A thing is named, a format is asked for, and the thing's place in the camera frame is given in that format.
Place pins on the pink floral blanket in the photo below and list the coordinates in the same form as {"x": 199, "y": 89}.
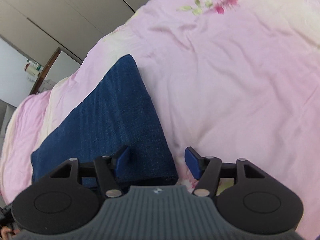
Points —
{"x": 225, "y": 92}

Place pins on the clear bottle red cap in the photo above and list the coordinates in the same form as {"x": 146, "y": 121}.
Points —
{"x": 29, "y": 67}

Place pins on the clear bottle green label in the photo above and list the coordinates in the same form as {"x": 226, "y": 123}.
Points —
{"x": 38, "y": 68}

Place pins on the grey padded headboard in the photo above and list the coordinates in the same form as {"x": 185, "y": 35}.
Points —
{"x": 6, "y": 117}

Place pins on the beige wardrobe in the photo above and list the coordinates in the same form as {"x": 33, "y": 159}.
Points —
{"x": 62, "y": 12}

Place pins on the blue denim pants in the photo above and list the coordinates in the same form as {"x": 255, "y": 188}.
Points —
{"x": 112, "y": 120}

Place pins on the person's left hand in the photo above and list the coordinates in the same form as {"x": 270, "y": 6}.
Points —
{"x": 7, "y": 233}

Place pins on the white wooden-top nightstand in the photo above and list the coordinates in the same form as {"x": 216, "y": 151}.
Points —
{"x": 62, "y": 70}

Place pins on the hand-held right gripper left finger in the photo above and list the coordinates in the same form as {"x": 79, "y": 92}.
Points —
{"x": 122, "y": 160}

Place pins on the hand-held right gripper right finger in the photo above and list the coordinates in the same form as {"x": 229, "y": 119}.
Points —
{"x": 192, "y": 163}

